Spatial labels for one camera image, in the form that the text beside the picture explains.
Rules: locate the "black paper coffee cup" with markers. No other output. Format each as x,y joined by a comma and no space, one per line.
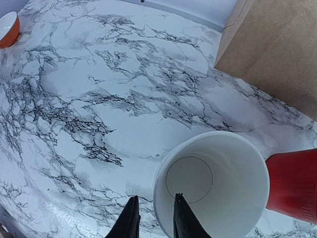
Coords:
223,178

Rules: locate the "red plastic cup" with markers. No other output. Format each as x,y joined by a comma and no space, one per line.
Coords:
293,184

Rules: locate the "brown paper bag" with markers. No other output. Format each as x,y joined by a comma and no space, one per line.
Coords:
272,44

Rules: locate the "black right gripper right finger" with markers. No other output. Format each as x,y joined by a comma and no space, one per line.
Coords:
185,223

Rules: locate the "orange white bowl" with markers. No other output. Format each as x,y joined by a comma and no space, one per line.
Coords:
9,29

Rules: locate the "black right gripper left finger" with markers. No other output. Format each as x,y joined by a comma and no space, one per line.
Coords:
127,224

